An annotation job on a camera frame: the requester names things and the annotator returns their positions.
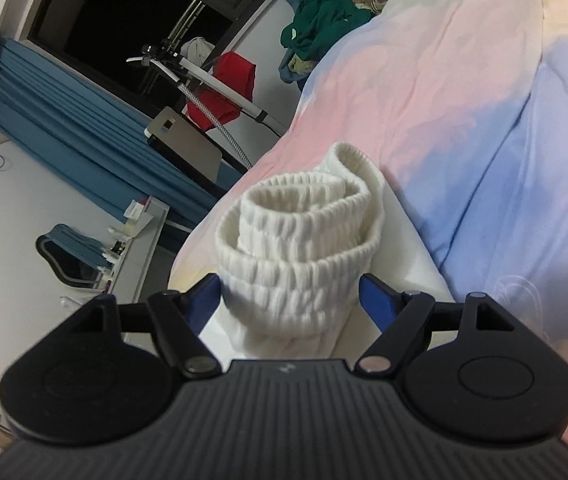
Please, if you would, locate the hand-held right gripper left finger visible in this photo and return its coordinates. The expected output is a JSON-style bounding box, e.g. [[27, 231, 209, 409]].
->
[[64, 273, 223, 379]]

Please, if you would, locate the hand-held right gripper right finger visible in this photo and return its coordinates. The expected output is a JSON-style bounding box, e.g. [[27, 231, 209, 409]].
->
[[355, 273, 522, 376]]

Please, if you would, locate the white knit garment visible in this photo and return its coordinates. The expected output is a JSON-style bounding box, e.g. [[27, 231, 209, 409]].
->
[[199, 142, 457, 361]]

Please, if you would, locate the pile of yellow clothes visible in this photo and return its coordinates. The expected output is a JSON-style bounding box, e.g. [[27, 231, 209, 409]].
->
[[279, 54, 321, 86]]

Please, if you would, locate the white side cabinet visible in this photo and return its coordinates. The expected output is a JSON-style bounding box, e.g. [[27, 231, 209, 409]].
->
[[98, 195, 172, 307]]

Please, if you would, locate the office chair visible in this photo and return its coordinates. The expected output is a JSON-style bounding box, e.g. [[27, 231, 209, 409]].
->
[[36, 223, 108, 291]]

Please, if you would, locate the pastel patchwork blanket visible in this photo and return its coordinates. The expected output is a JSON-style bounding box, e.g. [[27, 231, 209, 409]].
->
[[169, 0, 568, 466]]

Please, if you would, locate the red garment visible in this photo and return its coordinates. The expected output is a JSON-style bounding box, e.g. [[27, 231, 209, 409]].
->
[[184, 51, 257, 134]]

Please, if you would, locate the small white cloth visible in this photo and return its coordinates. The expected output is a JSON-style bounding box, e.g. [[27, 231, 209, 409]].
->
[[181, 37, 215, 64]]

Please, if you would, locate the green garment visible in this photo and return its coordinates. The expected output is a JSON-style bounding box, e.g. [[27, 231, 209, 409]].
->
[[281, 0, 375, 59]]

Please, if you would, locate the dark window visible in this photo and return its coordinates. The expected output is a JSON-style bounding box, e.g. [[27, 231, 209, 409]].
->
[[28, 0, 275, 117]]

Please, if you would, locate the braided steamer hose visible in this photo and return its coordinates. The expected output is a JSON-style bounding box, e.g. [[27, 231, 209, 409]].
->
[[178, 84, 255, 172]]

